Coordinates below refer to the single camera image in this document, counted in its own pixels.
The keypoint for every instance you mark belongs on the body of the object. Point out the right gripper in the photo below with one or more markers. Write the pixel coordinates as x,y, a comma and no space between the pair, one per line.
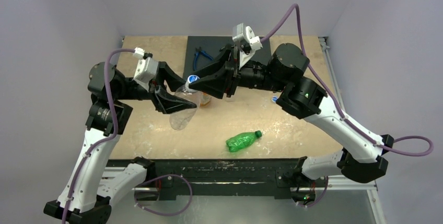
231,73

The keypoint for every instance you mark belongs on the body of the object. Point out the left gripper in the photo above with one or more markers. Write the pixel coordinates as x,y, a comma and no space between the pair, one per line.
166,102

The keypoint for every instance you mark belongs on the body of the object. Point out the slim clear plastic bottle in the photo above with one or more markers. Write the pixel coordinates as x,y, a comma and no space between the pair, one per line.
179,120

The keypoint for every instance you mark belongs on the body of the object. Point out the orange label plastic bottle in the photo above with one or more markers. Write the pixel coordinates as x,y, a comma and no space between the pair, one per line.
205,99

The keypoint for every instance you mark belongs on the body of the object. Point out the large clear plastic bottle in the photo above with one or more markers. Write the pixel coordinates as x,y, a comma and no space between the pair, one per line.
229,99

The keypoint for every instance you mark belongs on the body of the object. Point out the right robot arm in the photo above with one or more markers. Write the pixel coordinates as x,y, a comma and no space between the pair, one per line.
362,156

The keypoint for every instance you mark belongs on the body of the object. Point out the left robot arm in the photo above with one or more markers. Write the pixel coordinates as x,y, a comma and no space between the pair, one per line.
85,199

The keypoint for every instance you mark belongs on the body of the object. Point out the green plastic bottle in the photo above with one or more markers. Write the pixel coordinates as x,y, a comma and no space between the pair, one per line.
242,141

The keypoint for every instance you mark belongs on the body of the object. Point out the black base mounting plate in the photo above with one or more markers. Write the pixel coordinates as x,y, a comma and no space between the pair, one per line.
280,178

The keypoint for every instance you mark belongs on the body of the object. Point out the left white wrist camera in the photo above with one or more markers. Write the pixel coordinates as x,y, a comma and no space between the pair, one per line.
146,68

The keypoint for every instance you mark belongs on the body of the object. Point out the black network switch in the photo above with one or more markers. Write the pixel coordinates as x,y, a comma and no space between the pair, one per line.
212,45

